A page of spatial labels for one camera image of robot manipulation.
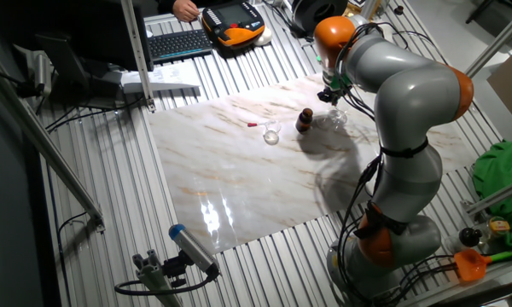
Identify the jar with yellow lid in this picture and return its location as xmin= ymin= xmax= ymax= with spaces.
xmin=486 ymin=216 xmax=512 ymax=238

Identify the black keyboard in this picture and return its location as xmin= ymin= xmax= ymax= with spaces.
xmin=147 ymin=28 xmax=214 ymax=65

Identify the person hand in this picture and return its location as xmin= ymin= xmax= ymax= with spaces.
xmin=172 ymin=0 xmax=201 ymax=23

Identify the aluminium frame strut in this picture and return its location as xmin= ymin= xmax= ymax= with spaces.
xmin=460 ymin=174 xmax=512 ymax=217
xmin=0 ymin=59 xmax=107 ymax=234

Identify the brown glass bottle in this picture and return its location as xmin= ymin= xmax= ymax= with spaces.
xmin=294 ymin=107 xmax=315 ymax=133

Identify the black cable bundle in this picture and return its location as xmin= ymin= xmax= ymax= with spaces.
xmin=332 ymin=21 xmax=457 ymax=307

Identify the black monitor stand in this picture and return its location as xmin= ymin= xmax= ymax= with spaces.
xmin=36 ymin=32 xmax=125 ymax=110

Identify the green cloth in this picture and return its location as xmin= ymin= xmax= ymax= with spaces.
xmin=471 ymin=140 xmax=512 ymax=251

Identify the short aluminium profile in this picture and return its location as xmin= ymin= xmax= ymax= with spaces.
xmin=131 ymin=249 xmax=184 ymax=307

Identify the white round object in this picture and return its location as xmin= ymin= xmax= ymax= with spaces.
xmin=253 ymin=27 xmax=274 ymax=47

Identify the marble pattern sheet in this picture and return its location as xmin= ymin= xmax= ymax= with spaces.
xmin=148 ymin=70 xmax=477 ymax=256

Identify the silver camera blue cap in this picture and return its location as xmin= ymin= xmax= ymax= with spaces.
xmin=168 ymin=223 xmax=221 ymax=278

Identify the white paper sheet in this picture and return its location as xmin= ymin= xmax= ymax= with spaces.
xmin=119 ymin=61 xmax=201 ymax=95

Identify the clear glass beaker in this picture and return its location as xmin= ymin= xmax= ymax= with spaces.
xmin=262 ymin=119 xmax=282 ymax=146
xmin=316 ymin=104 xmax=349 ymax=131

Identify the black camera cable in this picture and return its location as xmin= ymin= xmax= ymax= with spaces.
xmin=113 ymin=271 xmax=221 ymax=297

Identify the orange black teach pendant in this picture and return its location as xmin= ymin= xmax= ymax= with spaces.
xmin=201 ymin=1 xmax=267 ymax=49

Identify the orange funnel green handle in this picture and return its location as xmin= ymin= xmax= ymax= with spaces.
xmin=453 ymin=247 xmax=512 ymax=282

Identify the black monitor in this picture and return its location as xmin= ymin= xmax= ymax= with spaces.
xmin=66 ymin=0 xmax=154 ymax=72

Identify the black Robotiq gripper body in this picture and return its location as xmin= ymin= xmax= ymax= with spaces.
xmin=317 ymin=84 xmax=346 ymax=103

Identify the clear bottle black cap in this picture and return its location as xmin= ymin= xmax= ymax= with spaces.
xmin=444 ymin=227 xmax=483 ymax=255

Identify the aluminium frame post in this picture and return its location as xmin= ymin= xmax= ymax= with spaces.
xmin=360 ymin=0 xmax=381 ymax=20
xmin=463 ymin=2 xmax=512 ymax=80
xmin=119 ymin=0 xmax=157 ymax=113

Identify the gold foil packet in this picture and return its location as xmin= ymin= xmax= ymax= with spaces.
xmin=343 ymin=2 xmax=364 ymax=18

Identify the black filament spool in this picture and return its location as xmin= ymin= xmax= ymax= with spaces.
xmin=290 ymin=0 xmax=350 ymax=39

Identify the black camera clamp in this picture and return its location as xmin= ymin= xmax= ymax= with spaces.
xmin=161 ymin=251 xmax=193 ymax=289

